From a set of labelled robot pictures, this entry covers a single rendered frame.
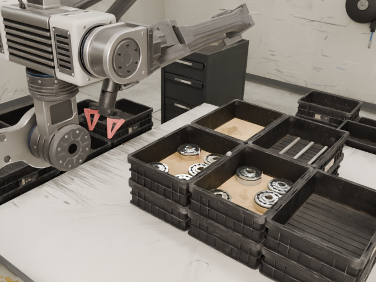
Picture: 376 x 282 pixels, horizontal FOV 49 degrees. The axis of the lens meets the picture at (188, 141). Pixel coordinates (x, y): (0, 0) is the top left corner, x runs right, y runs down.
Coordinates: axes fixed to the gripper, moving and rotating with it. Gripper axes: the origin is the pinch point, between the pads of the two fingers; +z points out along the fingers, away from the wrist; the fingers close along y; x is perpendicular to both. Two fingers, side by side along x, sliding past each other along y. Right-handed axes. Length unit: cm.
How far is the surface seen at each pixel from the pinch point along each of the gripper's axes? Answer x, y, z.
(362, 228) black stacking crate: -48, -83, 8
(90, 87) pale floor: -233, 268, 23
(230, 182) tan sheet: -42, -33, 10
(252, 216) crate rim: -16, -56, 10
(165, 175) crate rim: -15.8, -20.6, 9.9
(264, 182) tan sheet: -50, -43, 7
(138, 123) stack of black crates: -109, 77, 16
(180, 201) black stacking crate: -20.1, -26.5, 17.8
